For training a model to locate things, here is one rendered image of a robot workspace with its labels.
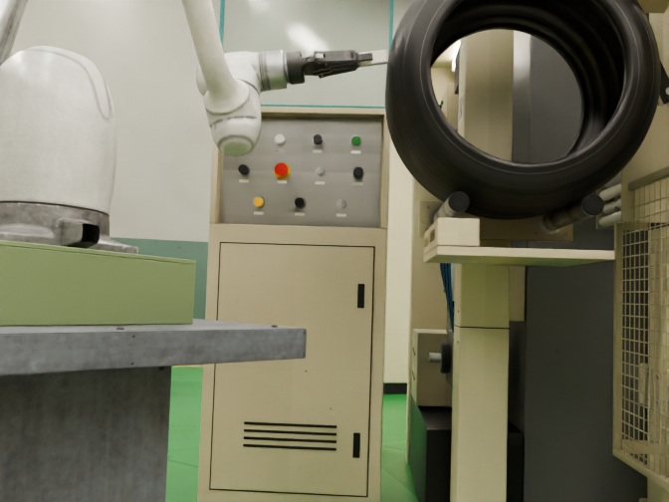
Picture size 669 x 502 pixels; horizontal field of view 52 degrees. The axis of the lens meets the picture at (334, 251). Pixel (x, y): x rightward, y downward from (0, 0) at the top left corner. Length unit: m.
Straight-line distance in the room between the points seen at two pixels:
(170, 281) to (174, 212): 9.43
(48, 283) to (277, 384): 1.34
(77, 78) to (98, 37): 9.97
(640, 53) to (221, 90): 0.89
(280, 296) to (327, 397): 0.34
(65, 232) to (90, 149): 0.12
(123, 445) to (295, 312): 1.22
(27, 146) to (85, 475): 0.41
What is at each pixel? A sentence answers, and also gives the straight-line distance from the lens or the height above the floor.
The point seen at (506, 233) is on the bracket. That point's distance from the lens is 1.83.
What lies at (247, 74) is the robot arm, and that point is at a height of 1.19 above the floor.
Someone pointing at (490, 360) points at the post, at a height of 0.54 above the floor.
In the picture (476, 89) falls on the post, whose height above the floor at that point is 1.26.
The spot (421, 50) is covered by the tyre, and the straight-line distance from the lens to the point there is 1.53.
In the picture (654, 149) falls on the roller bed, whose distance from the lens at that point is 1.92.
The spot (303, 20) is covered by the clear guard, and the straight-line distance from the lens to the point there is 2.27.
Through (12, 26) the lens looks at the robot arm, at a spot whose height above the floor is 1.09.
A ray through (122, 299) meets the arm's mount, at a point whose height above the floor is 0.68.
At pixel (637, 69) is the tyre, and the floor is 1.19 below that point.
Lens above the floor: 0.70
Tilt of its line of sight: 4 degrees up
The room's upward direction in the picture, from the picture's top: 2 degrees clockwise
